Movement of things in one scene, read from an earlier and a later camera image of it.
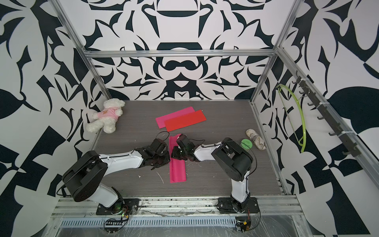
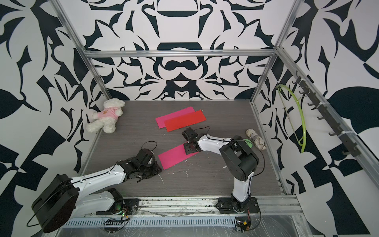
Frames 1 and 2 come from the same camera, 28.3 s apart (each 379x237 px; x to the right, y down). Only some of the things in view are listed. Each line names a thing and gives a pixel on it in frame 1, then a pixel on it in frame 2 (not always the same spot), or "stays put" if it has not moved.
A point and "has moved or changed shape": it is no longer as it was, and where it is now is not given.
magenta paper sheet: [177, 169] has moved or changed shape
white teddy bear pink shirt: [107, 118] stays put
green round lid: [247, 142] stays put
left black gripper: [167, 153] to [157, 169]
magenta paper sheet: [161, 120] stays put
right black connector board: [246, 226] stays put
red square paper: [185, 120] stays put
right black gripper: [173, 155] to [185, 144]
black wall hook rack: [349, 146] stays put
